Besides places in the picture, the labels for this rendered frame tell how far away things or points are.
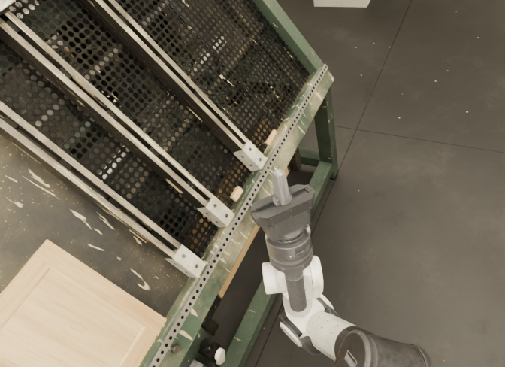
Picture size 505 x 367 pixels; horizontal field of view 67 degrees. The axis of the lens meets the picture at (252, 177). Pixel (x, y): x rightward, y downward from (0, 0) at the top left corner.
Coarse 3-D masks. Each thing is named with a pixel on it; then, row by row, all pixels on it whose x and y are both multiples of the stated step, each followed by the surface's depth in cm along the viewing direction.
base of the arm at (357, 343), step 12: (348, 336) 75; (360, 336) 71; (348, 348) 74; (360, 348) 70; (372, 348) 69; (420, 348) 75; (336, 360) 76; (348, 360) 72; (360, 360) 69; (372, 360) 68
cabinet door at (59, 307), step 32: (32, 256) 112; (64, 256) 117; (32, 288) 111; (64, 288) 116; (96, 288) 121; (0, 320) 105; (32, 320) 110; (64, 320) 115; (96, 320) 120; (128, 320) 126; (160, 320) 132; (0, 352) 104; (32, 352) 109; (64, 352) 113; (96, 352) 119; (128, 352) 124
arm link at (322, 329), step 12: (324, 300) 97; (324, 312) 95; (312, 324) 92; (324, 324) 89; (336, 324) 85; (348, 324) 84; (288, 336) 99; (312, 336) 91; (324, 336) 85; (336, 336) 81; (312, 348) 92; (324, 348) 85
